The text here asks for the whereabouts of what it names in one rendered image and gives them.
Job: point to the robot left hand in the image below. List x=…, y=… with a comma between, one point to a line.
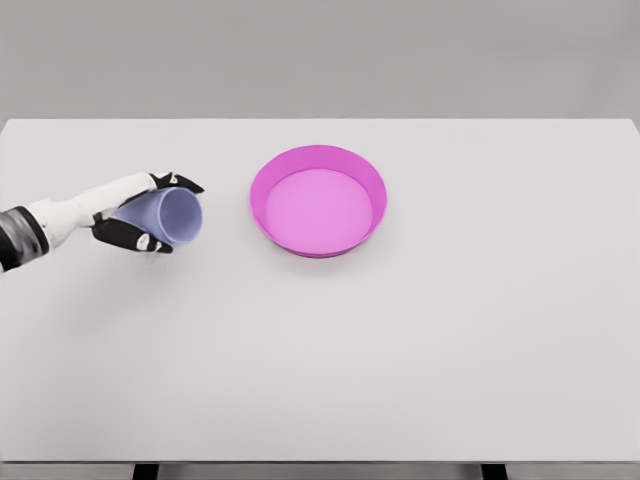
x=107, y=196

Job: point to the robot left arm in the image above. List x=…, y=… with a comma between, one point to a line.
x=37, y=220

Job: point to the pink round plate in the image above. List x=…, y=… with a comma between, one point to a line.
x=320, y=205

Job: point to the lavender plastic cup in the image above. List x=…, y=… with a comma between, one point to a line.
x=172, y=216

